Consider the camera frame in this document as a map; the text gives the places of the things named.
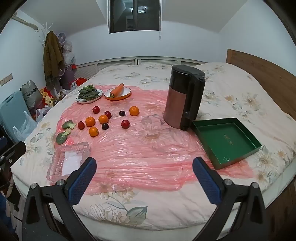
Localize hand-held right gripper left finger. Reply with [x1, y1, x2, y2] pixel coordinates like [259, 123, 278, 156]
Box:
[22, 157, 97, 241]

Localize grey printed bag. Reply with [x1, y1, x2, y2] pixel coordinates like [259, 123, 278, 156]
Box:
[21, 80, 44, 110]

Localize white wall pipe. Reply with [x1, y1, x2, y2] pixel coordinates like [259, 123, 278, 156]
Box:
[10, 13, 40, 32]

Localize black and copper kettle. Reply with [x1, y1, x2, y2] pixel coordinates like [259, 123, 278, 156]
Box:
[163, 65, 206, 132]

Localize dark window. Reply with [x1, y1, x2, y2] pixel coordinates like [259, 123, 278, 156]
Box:
[107, 0, 162, 34]

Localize white striped plate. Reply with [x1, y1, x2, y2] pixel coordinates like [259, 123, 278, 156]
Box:
[76, 89, 104, 104]

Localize olive coat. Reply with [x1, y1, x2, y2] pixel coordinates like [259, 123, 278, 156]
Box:
[43, 31, 65, 80]

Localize red bag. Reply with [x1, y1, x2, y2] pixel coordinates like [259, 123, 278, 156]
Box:
[70, 78, 88, 90]

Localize green tray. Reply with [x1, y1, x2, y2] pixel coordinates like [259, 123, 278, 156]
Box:
[191, 117, 262, 170]

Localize wall switch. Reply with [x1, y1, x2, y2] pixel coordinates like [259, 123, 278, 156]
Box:
[0, 74, 13, 87]

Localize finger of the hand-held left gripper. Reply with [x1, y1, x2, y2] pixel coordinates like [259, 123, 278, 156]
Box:
[0, 141, 26, 168]

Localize carrot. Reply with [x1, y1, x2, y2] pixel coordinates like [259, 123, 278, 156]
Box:
[110, 83, 125, 98]

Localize yellow and red boxes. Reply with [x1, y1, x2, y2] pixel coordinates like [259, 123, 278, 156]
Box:
[39, 87, 56, 107]

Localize pile of plastic bags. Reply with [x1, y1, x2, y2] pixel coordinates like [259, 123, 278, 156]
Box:
[61, 40, 77, 66]

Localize white plastic bag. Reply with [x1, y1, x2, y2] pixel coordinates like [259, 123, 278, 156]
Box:
[13, 110, 38, 142]

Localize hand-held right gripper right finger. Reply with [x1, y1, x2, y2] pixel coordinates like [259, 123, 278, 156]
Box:
[192, 157, 270, 241]

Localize orange rimmed dish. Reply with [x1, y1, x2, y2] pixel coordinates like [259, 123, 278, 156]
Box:
[104, 87, 132, 101]

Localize bok choy piece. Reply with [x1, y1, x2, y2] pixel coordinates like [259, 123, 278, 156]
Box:
[56, 129, 71, 145]
[61, 120, 76, 130]

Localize pile of green leaves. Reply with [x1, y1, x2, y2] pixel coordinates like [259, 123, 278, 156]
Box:
[78, 85, 100, 100]

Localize white coat rack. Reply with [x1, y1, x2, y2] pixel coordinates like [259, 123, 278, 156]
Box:
[38, 22, 55, 54]

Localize purple bin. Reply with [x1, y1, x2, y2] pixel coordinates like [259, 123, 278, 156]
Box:
[60, 66, 77, 90]

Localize pink plastic sheet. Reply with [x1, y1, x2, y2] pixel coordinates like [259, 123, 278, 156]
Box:
[50, 85, 250, 193]

